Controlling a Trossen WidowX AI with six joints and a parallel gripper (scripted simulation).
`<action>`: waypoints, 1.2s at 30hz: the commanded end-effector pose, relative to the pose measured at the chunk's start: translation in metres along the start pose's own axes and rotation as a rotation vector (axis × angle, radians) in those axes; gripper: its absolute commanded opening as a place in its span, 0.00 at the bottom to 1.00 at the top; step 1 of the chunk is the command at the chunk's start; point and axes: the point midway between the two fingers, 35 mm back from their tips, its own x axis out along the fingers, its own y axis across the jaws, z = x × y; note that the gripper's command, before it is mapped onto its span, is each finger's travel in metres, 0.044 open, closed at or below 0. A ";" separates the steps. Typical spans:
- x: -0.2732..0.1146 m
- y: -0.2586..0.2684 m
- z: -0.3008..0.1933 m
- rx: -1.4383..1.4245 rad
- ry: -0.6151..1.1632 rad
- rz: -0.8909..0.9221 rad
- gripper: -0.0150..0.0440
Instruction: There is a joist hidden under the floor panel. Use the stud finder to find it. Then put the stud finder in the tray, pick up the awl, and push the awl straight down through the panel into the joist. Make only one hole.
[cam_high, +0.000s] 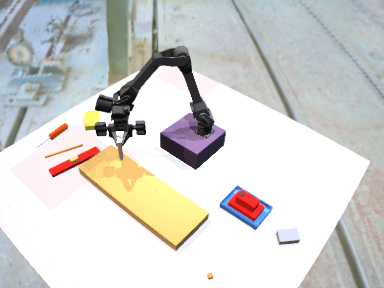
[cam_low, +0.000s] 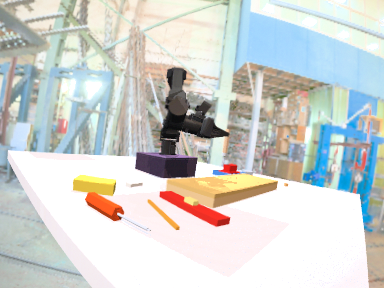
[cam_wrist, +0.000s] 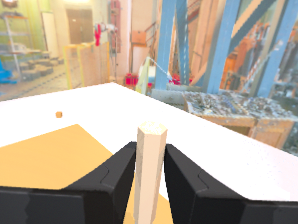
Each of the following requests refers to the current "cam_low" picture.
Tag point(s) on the red rectangular block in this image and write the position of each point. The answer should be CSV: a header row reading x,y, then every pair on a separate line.
x,y
228,168

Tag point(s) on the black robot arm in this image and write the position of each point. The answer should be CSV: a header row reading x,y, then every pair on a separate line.
x,y
177,106

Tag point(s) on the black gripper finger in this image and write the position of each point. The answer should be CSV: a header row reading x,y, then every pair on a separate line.
x,y
218,132

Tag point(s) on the blue open tray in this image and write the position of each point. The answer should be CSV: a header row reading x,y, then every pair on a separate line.
x,y
217,173

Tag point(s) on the orange thin rod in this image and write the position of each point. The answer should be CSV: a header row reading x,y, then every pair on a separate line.
x,y
163,215

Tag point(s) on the red flat bar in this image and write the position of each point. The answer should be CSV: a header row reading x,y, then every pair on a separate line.
x,y
192,206

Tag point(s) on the small white rectangular block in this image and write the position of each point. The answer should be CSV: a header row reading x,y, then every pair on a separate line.
x,y
247,172

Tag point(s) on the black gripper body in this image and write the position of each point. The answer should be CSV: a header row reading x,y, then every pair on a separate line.
x,y
199,127

